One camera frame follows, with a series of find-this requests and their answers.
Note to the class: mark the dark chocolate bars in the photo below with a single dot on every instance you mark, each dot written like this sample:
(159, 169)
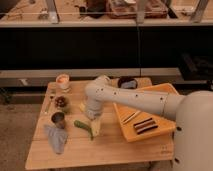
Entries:
(145, 125)

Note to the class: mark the grey cloth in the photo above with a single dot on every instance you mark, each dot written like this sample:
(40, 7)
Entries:
(57, 138)

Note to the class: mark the pale chopsticks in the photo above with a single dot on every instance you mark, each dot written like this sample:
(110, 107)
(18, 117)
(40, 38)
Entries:
(132, 116)

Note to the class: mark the dark bowl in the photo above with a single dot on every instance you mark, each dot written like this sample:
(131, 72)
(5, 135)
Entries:
(127, 83)

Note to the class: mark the small metal cup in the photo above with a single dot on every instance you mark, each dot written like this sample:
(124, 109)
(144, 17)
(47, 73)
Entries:
(58, 119)

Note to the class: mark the glass of dark berries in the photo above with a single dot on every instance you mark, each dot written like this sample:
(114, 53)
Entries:
(61, 103)

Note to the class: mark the orange tray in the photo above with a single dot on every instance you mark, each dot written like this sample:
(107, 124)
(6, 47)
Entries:
(164, 126)

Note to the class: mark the pink cup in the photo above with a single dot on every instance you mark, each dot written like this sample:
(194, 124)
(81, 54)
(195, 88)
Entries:
(62, 81)

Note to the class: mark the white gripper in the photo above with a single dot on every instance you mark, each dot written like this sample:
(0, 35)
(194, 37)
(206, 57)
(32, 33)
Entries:
(93, 108)

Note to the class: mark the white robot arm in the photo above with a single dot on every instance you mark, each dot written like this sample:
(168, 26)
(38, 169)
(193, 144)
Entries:
(193, 114)

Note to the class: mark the wooden spoon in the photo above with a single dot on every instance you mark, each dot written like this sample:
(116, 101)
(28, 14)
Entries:
(48, 105)

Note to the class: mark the yellow cheese piece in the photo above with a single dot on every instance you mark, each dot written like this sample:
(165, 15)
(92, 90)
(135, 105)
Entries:
(95, 126)

